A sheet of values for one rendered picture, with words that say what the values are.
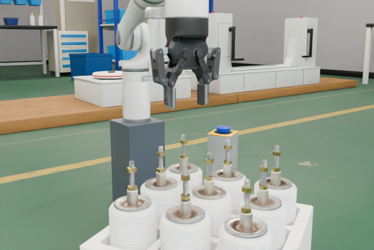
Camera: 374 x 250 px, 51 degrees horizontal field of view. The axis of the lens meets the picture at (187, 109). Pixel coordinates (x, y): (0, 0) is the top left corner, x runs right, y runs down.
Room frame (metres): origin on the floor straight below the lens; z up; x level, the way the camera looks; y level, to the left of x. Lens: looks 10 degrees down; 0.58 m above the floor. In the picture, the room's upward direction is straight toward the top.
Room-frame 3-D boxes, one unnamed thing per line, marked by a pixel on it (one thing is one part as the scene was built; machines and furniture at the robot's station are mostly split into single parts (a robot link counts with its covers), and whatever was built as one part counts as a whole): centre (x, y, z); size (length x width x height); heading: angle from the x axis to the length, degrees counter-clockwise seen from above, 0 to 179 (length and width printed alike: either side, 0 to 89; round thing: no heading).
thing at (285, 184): (0.85, -0.20, 0.25); 0.08 x 0.08 x 0.01
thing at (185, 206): (0.69, 0.00, 0.26); 0.02 x 0.02 x 0.03
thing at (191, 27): (0.69, 0.00, 0.57); 0.08 x 0.08 x 0.09
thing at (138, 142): (1.32, 0.17, 0.15); 0.14 x 0.14 x 0.30; 37
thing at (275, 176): (0.85, -0.20, 0.26); 0.02 x 0.02 x 0.03
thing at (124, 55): (6.13, 0.96, 0.36); 0.50 x 0.38 x 0.21; 38
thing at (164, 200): (0.85, 0.06, 0.16); 0.10 x 0.10 x 0.18
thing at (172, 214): (0.69, 0.00, 0.25); 0.08 x 0.08 x 0.01
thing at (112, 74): (3.12, 0.60, 0.30); 0.30 x 0.30 x 0.04
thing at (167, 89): (0.66, 0.04, 0.49); 0.03 x 0.01 x 0.05; 126
